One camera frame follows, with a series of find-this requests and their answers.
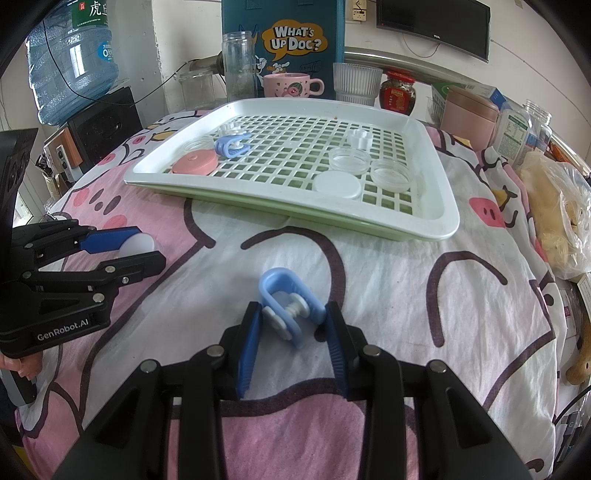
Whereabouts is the pink round tape measure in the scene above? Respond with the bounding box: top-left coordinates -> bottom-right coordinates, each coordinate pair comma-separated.
171,149 -> 218,176

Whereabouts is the white round lid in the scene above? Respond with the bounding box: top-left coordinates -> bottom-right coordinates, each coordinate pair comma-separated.
312,171 -> 362,200

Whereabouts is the blue clip with white flower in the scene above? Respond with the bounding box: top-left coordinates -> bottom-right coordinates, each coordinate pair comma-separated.
214,133 -> 252,159

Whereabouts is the clear round lid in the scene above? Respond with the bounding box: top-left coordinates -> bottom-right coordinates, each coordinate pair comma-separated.
370,160 -> 412,193

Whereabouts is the clear shallow round dish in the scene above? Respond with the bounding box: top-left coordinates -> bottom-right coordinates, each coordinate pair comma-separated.
329,146 -> 372,176

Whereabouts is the small clear flower cup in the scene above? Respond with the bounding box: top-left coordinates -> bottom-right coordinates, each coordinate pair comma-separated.
346,129 -> 373,152

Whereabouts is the person's left hand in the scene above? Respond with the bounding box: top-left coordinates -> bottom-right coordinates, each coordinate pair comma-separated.
0,353 -> 43,380

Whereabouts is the black speaker box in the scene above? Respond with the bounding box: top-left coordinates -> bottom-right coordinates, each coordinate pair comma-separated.
67,86 -> 142,173

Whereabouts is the pink cartoon pig tablecloth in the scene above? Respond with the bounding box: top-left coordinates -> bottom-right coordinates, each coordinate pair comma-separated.
16,112 -> 567,479

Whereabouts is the white and green slotted tray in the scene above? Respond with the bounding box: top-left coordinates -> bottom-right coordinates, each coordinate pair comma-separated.
124,98 -> 460,241

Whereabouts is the short clear glass jar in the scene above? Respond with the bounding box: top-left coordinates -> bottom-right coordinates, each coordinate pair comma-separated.
178,69 -> 215,110

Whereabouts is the blue water jug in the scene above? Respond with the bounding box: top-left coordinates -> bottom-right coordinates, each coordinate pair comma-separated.
25,0 -> 119,126

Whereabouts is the tall clear glass bottle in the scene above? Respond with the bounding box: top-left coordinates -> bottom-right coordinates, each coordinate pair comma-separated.
222,31 -> 256,102

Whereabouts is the pink pig mug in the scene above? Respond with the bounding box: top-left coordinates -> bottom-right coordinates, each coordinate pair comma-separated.
263,73 -> 325,98

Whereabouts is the red sauce jar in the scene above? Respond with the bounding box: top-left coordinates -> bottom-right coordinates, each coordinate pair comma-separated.
380,70 -> 416,116

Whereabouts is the ribbed clear glass cup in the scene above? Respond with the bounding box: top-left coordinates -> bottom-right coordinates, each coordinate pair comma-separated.
332,63 -> 383,106

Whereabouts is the pink lidded canister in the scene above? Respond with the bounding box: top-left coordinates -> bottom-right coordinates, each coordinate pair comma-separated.
441,86 -> 500,151

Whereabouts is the plastic bag of yellow snacks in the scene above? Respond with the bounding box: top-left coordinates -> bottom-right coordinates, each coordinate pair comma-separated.
517,151 -> 590,280

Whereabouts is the clear labelled plastic jar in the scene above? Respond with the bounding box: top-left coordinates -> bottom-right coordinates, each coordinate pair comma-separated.
492,100 -> 552,169

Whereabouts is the teal what's up doc bag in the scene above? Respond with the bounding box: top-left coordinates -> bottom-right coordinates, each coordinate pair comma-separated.
221,0 -> 346,100

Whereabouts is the black wall monitor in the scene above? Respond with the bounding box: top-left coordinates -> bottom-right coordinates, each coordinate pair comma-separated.
376,0 -> 491,62

